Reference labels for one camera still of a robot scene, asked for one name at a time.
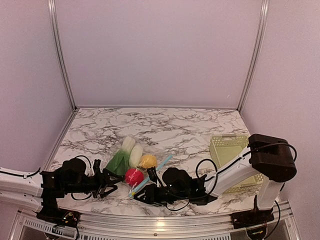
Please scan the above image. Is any pale green plastic basket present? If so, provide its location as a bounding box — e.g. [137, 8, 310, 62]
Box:
[209, 134, 264, 194]

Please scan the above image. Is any fake bok choy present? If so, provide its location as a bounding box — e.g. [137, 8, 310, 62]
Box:
[105, 136, 143, 176]

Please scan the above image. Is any aluminium frame post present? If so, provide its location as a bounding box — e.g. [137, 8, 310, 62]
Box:
[48, 0, 77, 112]
[237, 0, 270, 114]

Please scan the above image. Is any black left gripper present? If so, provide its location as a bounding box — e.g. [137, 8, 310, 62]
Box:
[64, 168, 123, 199]

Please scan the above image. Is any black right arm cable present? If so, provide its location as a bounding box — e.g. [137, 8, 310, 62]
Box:
[164, 141, 298, 212]

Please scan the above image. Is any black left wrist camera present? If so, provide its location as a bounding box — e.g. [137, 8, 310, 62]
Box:
[92, 159, 101, 175]

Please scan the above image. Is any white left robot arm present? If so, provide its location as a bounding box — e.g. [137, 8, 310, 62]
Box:
[0, 155, 124, 223]

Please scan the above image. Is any front aluminium table rail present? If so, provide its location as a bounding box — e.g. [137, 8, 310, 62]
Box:
[8, 201, 301, 240]

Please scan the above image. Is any clear zip top bag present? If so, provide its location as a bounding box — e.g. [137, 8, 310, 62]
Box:
[101, 135, 173, 198]

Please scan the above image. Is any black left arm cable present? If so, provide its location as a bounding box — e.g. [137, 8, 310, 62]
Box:
[0, 155, 95, 201]

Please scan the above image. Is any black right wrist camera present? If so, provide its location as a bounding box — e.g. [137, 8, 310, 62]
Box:
[147, 166, 158, 185]

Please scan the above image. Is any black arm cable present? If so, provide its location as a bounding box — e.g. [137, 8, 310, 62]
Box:
[0, 155, 95, 201]
[164, 141, 298, 212]

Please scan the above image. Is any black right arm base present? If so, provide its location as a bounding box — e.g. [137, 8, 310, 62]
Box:
[231, 195, 275, 229]

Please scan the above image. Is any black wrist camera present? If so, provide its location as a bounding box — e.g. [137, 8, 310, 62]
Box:
[92, 159, 101, 175]
[147, 166, 158, 185]

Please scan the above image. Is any left aluminium frame post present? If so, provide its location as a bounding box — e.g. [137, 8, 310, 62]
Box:
[48, 0, 77, 112]

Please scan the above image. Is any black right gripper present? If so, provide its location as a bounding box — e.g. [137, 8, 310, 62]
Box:
[133, 183, 190, 207]

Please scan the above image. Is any red fake apple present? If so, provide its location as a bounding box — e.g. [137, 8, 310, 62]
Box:
[124, 168, 144, 187]

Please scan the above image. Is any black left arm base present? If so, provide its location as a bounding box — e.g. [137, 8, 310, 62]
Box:
[36, 196, 80, 228]

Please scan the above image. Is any right aluminium frame post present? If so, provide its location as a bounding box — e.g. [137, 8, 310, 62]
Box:
[237, 0, 270, 114]

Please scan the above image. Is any yellow fake fruit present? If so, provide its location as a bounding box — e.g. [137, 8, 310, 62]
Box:
[139, 154, 158, 169]

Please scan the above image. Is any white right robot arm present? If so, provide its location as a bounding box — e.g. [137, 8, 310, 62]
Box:
[133, 133, 298, 224]

